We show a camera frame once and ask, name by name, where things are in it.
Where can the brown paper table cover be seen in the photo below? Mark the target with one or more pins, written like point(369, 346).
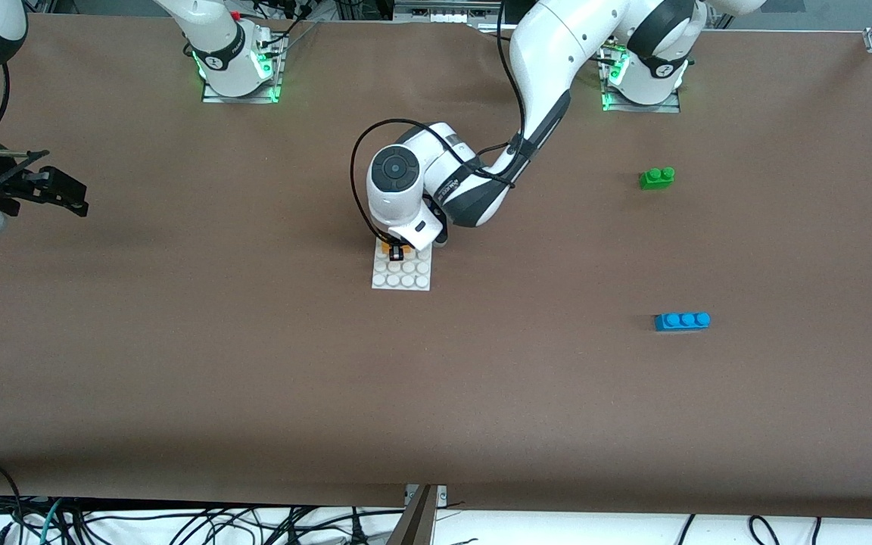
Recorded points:
point(436, 393)

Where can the grey metal post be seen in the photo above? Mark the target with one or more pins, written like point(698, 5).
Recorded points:
point(415, 526)

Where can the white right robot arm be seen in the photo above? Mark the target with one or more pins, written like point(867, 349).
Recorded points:
point(216, 53)

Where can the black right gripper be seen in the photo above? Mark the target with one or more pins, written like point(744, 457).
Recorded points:
point(6, 187)

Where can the blue three-stud block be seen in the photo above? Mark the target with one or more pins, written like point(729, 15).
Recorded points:
point(682, 323)

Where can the green two-stud block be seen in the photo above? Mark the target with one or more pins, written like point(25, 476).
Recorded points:
point(655, 180)

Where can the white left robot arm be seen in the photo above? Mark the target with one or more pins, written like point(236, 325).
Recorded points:
point(557, 45)

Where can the grey metal rack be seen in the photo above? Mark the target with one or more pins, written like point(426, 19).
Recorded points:
point(443, 11)

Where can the white studded base plate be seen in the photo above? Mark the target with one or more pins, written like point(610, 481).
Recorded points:
point(406, 276)

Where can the yellow two-stud block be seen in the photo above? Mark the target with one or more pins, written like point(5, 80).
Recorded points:
point(384, 247)

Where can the silver clamp plate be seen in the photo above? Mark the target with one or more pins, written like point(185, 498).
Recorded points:
point(442, 496)

